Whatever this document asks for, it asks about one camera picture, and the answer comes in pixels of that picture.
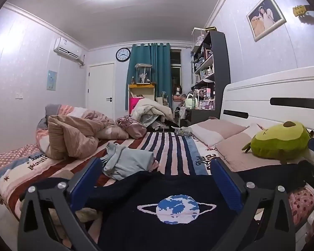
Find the white bed headboard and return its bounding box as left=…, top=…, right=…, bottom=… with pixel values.
left=220, top=65, right=314, bottom=164

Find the light blue garment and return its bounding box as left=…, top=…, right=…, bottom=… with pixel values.
left=102, top=142, right=159, bottom=181

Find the white door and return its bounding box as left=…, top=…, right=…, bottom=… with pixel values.
left=87, top=63, right=116, bottom=122

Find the green avocado plush toy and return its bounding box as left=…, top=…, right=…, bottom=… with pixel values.
left=242, top=121, right=314, bottom=161

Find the dark tall bookshelf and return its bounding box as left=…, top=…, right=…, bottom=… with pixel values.
left=190, top=30, right=231, bottom=121

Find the glass display case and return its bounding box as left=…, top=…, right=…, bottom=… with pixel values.
left=135, top=63, right=152, bottom=85

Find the mannequin head with wig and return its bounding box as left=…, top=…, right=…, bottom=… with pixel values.
left=173, top=84, right=184, bottom=101

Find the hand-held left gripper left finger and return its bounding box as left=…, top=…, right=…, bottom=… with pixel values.
left=17, top=157, right=103, bottom=251

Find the navy planet print sweater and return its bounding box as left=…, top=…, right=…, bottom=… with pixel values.
left=87, top=162, right=310, bottom=251

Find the printed bed sheet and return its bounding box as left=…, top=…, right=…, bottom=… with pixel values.
left=0, top=129, right=314, bottom=243

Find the pink strawberry print cloth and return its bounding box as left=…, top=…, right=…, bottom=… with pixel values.
left=288, top=187, right=314, bottom=226

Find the beige duvet pile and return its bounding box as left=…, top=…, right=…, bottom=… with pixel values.
left=131, top=97, right=175, bottom=129

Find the pink white pillow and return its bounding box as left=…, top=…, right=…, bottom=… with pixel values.
left=190, top=119, right=248, bottom=148

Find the plain pink pillow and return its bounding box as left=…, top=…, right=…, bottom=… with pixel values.
left=215, top=129, right=287, bottom=173

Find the white air conditioner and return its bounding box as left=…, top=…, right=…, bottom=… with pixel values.
left=54, top=37, right=85, bottom=66

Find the yellow cabinet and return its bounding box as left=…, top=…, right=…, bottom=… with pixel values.
left=128, top=83, right=157, bottom=110

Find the window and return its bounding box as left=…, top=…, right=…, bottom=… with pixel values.
left=170, top=49, right=183, bottom=95

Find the teal curtain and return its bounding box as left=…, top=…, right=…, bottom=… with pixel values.
left=126, top=42, right=172, bottom=111

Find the pink crumpled quilt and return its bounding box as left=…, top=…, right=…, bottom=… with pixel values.
left=47, top=107, right=129, bottom=160

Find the black wall clock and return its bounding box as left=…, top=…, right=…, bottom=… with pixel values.
left=116, top=47, right=131, bottom=63

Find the pink bag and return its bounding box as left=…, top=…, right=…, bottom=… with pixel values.
left=129, top=97, right=145, bottom=114

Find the small blue wall poster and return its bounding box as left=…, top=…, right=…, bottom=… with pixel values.
left=46, top=70, right=58, bottom=91

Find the grey cloth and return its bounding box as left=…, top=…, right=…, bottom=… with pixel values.
left=37, top=104, right=62, bottom=130

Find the pink satin cloth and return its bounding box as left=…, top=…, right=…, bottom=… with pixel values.
left=116, top=115, right=147, bottom=140

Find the framed photo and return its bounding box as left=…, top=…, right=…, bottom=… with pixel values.
left=246, top=0, right=287, bottom=42

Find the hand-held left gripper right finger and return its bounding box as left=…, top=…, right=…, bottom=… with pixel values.
left=211, top=157, right=296, bottom=251

